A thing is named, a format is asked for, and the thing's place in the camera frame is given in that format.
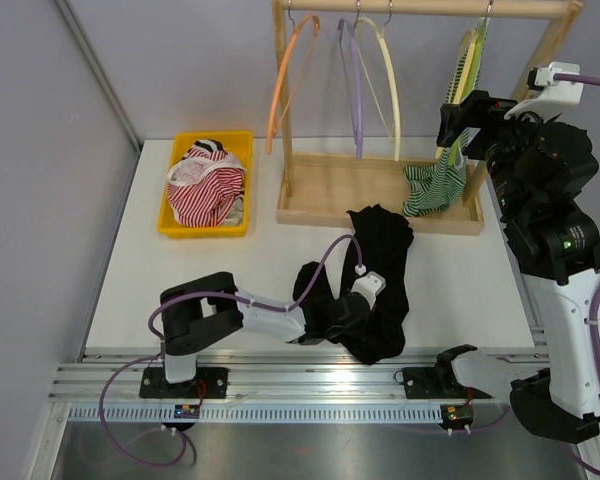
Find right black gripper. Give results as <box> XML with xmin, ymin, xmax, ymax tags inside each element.
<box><xmin>438</xmin><ymin>91</ymin><xmax>560</xmax><ymax>219</ymax></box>

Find green hanger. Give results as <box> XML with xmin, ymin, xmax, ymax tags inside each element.
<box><xmin>448</xmin><ymin>19</ymin><xmax>488</xmax><ymax>170</ymax></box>

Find green white striped tank top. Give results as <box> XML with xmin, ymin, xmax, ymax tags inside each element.
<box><xmin>402</xmin><ymin>19</ymin><xmax>489</xmax><ymax>217</ymax></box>

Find cream hanger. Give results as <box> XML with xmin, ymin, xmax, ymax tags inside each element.
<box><xmin>354</xmin><ymin>1</ymin><xmax>402</xmax><ymax>163</ymax></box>

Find purple hanger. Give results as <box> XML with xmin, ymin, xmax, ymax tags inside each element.
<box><xmin>337</xmin><ymin>17</ymin><xmax>364</xmax><ymax>159</ymax></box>

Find orange hanger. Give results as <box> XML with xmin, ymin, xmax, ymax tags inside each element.
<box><xmin>265</xmin><ymin>1</ymin><xmax>321</xmax><ymax>154</ymax></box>

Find red white striped tank top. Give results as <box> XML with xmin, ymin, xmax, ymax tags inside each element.
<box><xmin>166</xmin><ymin>141</ymin><xmax>247</xmax><ymax>228</ymax></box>

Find black white striped tank top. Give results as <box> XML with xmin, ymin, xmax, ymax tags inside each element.
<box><xmin>194</xmin><ymin>139</ymin><xmax>224</xmax><ymax>153</ymax></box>

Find yellow hanger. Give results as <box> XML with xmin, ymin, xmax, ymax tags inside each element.
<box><xmin>436</xmin><ymin>1</ymin><xmax>493</xmax><ymax>170</ymax></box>

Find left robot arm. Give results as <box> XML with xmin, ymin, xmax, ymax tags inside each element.
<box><xmin>139</xmin><ymin>271</ymin><xmax>385</xmax><ymax>399</ymax></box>

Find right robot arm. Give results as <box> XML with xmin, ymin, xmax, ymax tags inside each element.
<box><xmin>433</xmin><ymin>90</ymin><xmax>600</xmax><ymax>445</ymax></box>

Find wooden clothes rack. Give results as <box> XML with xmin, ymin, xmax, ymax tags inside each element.
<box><xmin>276</xmin><ymin>1</ymin><xmax>583</xmax><ymax>228</ymax></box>

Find yellow plastic bin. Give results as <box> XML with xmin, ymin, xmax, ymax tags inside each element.
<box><xmin>156</xmin><ymin>130</ymin><xmax>253</xmax><ymax>239</ymax></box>

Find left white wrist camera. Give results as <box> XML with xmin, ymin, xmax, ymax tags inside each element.
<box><xmin>350</xmin><ymin>265</ymin><xmax>386</xmax><ymax>309</ymax></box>

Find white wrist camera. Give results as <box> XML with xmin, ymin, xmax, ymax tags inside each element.
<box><xmin>504</xmin><ymin>62</ymin><xmax>583</xmax><ymax>120</ymax></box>
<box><xmin>350</xmin><ymin>265</ymin><xmax>386</xmax><ymax>309</ymax></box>

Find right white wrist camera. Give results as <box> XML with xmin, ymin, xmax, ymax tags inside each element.
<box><xmin>504</xmin><ymin>62</ymin><xmax>583</xmax><ymax>120</ymax></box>

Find aluminium rail base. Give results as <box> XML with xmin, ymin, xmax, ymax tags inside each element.
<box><xmin>49</xmin><ymin>347</ymin><xmax>551</xmax><ymax>426</ymax></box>

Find purple floor cable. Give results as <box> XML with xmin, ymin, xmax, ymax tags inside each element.
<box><xmin>97</xmin><ymin>352</ymin><xmax>197</xmax><ymax>469</ymax></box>

